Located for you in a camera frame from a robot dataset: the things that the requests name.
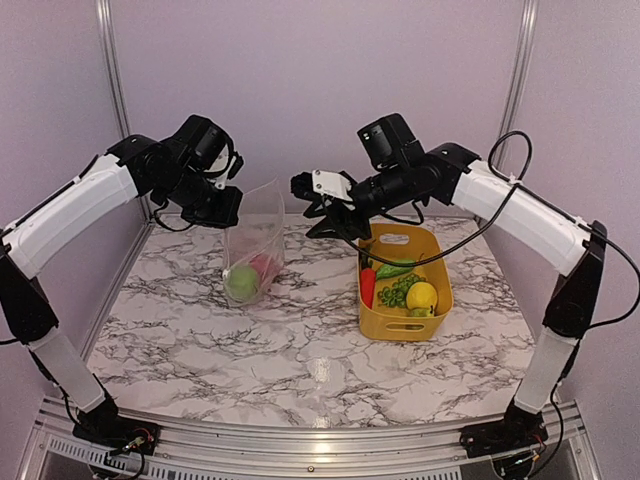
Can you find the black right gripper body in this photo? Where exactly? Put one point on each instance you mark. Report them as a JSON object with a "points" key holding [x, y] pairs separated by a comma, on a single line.
{"points": [[395, 189]]}

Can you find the clear zip top bag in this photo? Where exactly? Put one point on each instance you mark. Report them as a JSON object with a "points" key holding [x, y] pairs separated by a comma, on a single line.
{"points": [[260, 229]]}

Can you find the aluminium frame post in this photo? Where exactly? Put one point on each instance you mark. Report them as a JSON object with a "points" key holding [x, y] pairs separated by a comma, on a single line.
{"points": [[108, 45], [522, 60]]}

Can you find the left aluminium frame post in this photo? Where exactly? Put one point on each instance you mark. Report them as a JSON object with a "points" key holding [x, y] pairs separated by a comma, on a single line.
{"points": [[108, 45]]}

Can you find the right aluminium frame post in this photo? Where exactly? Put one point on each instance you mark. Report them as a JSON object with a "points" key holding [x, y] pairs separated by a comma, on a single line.
{"points": [[522, 60]]}

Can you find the orange carrot toy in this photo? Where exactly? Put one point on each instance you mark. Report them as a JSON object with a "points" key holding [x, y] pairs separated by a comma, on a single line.
{"points": [[367, 281]]}

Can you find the green apple toy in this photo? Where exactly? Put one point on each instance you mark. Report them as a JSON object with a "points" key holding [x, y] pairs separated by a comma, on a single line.
{"points": [[242, 283]]}

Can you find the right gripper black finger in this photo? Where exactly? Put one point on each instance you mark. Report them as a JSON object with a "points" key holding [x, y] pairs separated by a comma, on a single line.
{"points": [[355, 227], [332, 226]]}

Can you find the green grapes toy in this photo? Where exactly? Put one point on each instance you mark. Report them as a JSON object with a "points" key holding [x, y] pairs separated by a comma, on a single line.
{"points": [[394, 296]]}

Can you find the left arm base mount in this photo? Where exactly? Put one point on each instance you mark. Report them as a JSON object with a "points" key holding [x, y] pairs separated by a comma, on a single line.
{"points": [[124, 432]]}

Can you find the green pear toy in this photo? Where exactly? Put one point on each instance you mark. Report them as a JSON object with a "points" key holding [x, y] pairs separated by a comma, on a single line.
{"points": [[423, 312]]}

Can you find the green bitter gourd toy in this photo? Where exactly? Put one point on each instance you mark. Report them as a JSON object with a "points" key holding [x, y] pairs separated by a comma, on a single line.
{"points": [[397, 268]]}

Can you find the red apple toy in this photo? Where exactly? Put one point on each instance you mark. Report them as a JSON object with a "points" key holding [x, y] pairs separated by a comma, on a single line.
{"points": [[266, 267]]}

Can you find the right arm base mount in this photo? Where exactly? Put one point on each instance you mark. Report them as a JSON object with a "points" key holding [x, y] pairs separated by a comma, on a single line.
{"points": [[497, 437]]}

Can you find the yellow plastic basket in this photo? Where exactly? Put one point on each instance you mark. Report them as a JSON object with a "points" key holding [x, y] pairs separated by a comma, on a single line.
{"points": [[388, 243]]}

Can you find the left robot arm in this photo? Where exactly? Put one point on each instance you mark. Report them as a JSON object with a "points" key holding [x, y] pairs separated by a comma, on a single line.
{"points": [[110, 181]]}

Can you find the yellow lemon toy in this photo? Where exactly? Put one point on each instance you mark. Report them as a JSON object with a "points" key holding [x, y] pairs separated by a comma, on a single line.
{"points": [[421, 295]]}

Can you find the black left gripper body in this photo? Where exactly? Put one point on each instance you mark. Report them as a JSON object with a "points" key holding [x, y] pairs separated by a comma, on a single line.
{"points": [[199, 206]]}

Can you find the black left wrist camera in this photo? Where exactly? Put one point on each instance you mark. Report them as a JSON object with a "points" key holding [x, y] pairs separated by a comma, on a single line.
{"points": [[204, 141]]}

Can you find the aluminium front rail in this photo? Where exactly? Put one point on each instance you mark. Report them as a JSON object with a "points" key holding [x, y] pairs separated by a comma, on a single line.
{"points": [[192, 449]]}

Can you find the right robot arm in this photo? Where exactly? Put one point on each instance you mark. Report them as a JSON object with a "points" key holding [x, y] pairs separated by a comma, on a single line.
{"points": [[454, 175]]}

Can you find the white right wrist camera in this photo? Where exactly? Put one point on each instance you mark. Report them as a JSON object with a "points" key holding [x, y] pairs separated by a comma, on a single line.
{"points": [[311, 186]]}

